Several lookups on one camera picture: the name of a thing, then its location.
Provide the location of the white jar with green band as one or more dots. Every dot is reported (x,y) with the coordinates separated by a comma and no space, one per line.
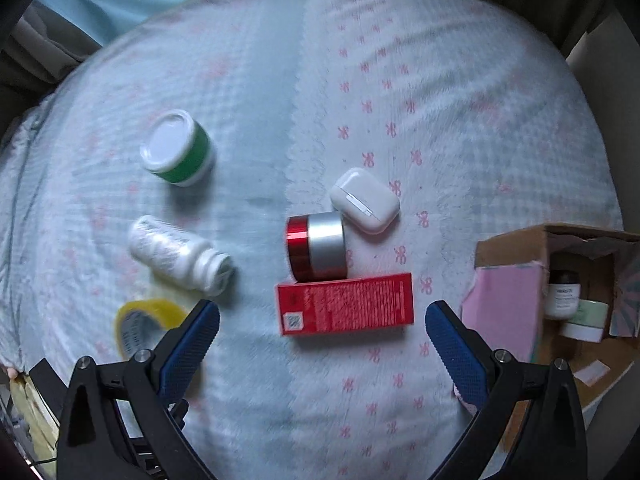
(177,147)

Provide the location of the white earbuds case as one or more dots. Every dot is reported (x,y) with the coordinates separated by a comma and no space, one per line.
(365,199)

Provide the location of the printed blanket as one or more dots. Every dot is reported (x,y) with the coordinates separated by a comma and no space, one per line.
(310,185)

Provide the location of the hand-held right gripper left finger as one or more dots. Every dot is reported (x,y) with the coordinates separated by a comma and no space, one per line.
(192,342)

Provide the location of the yellow tape roll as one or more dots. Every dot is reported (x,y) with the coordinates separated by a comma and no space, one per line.
(145,322)

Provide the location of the red rectangular box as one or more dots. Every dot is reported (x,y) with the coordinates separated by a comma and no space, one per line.
(345,310)

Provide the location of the small white bottle dark cap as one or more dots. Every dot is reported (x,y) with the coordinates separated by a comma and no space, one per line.
(560,295)

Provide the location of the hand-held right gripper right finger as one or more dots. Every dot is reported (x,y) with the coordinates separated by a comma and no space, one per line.
(457,347)

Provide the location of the red and silver jar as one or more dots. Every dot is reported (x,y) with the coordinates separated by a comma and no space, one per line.
(317,247)

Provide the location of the white pill bottle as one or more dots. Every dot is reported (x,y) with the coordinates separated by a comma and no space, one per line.
(175,255)

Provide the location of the cardboard box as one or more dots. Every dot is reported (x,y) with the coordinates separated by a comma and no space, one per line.
(565,320)

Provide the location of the pale green cream jar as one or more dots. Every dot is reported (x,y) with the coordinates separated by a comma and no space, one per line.
(585,321)

